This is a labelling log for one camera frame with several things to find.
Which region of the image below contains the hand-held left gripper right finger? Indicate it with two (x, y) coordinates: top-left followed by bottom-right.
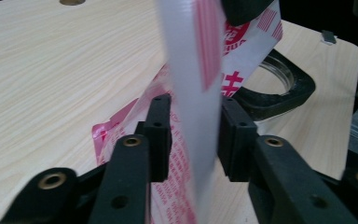
(217, 96), (358, 224)

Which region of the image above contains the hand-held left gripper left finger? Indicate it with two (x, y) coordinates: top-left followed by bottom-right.
(88, 93), (172, 224)

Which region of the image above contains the pink printed plastic bag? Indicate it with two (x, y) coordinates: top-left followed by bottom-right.
(91, 0), (284, 224)

